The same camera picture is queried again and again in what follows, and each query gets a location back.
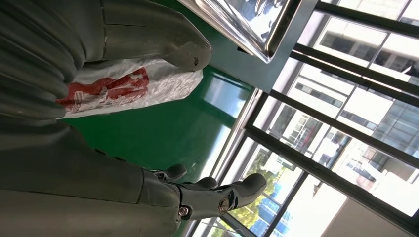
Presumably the black framed window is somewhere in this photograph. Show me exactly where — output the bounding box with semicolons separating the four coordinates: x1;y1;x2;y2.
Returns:
193;0;419;237

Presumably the green belt conveyor with frame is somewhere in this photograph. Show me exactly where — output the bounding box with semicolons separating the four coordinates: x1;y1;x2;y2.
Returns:
61;65;262;237

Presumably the electronic scale with steel tray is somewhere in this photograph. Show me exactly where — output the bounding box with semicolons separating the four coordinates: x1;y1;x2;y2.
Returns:
176;0;302;64

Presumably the green tree outside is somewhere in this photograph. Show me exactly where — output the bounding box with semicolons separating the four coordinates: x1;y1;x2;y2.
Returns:
229;147;295;237

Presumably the pale office building outside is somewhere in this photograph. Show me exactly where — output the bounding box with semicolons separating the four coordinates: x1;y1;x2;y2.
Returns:
261;0;419;217

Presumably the blue glass building outside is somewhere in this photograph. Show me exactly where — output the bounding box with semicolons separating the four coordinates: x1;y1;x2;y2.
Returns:
249;183;295;237

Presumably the small grey red-printed poly mailer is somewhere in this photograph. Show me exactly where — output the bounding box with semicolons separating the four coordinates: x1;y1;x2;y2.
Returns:
55;59;204;119

